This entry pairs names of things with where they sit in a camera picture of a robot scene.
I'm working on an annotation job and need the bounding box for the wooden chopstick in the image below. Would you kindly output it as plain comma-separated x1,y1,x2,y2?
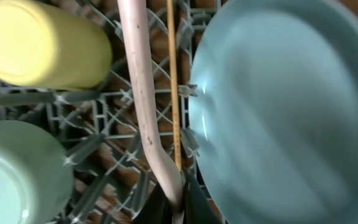
167,0,182,171

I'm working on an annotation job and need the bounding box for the grey plastic dishwasher rack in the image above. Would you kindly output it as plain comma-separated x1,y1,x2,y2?
0,0,226,223

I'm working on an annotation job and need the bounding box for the light blue rice bowl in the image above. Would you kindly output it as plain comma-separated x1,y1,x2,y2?
0,120,74,224

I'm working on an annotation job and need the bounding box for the white plastic fork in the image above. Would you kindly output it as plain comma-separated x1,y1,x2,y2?
118,0,185,223

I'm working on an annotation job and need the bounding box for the yellow plastic cup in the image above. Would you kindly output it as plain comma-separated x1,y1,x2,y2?
0,1,112,90

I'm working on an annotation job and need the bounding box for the light blue round plate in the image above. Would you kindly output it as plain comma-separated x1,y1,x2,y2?
189,0,358,223

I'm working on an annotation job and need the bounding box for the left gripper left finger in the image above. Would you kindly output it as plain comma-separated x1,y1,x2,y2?
132,184,172,224

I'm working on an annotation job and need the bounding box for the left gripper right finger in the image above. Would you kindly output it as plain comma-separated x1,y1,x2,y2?
183,172,221,224

